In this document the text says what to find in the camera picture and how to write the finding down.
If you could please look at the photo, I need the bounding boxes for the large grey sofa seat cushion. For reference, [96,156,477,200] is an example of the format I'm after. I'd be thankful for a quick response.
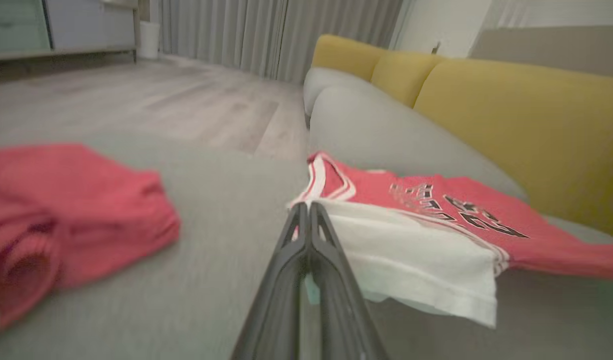
[0,131,613,360]

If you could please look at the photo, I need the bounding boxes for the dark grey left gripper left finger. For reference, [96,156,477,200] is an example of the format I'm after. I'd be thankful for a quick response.
[231,202,310,360]

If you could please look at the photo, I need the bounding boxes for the red white basketball jersey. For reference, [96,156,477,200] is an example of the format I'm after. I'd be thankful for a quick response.
[286,151,613,329]

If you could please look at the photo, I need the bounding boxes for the pale low cabinet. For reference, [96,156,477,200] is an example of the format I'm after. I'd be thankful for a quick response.
[0,0,140,63]

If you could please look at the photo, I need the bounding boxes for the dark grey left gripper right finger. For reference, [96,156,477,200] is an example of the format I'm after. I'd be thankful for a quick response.
[309,201,390,360]

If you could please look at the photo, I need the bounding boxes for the large yellow sofa back cushion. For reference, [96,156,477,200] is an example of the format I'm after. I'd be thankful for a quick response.
[414,59,613,241]

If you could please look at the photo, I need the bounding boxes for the beige upholstered panel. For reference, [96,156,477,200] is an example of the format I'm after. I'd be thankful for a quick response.
[469,25,613,79]

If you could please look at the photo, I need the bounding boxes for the grey pleated curtain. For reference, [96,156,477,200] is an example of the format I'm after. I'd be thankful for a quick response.
[156,0,405,85]

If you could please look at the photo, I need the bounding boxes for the red shorts with white trim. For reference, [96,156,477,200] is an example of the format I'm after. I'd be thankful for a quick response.
[0,143,181,336]

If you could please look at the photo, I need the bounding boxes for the white waste bin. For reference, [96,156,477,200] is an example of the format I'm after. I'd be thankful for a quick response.
[138,20,161,61]

